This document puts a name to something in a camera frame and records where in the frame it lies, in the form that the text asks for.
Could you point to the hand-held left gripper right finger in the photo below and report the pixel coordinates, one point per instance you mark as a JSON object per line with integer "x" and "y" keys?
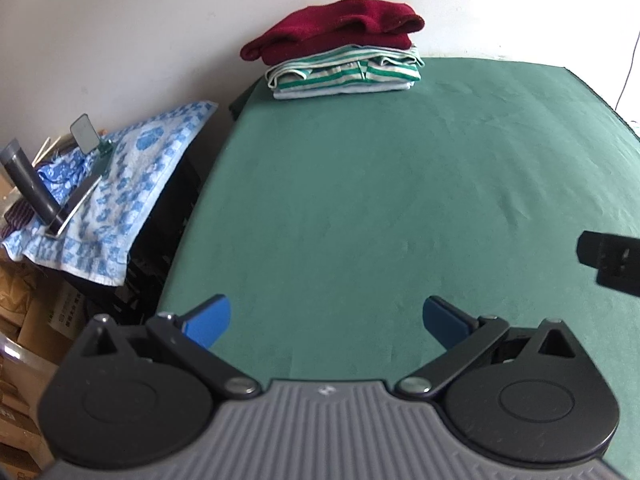
{"x": 442, "y": 322}

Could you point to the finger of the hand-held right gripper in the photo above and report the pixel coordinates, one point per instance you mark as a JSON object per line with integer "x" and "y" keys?
{"x": 617, "y": 260}

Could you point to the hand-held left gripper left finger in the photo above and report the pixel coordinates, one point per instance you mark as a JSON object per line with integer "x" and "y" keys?
{"x": 210, "y": 320}

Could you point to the dark red knit sweater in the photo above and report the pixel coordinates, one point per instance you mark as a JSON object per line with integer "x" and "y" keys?
{"x": 340, "y": 25}

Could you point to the green felt table cover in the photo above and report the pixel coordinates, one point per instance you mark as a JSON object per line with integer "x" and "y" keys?
{"x": 375, "y": 185}

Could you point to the blue white patterned towel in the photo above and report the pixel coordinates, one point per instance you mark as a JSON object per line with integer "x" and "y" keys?
{"x": 140, "y": 170}

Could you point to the blue crumpled cloth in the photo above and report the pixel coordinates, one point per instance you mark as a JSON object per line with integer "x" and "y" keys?
{"x": 60, "y": 180}

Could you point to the dark striped cloth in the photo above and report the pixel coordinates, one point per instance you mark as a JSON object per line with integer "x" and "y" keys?
{"x": 17, "y": 217}

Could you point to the small mirror with green clip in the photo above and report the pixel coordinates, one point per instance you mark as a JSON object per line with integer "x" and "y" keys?
{"x": 87, "y": 132}

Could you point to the grey cylindrical tube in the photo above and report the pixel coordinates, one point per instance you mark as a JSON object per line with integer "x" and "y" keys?
{"x": 30, "y": 185}

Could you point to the green striped folded shirt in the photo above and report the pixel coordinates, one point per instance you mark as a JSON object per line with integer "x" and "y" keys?
{"x": 325, "y": 72}

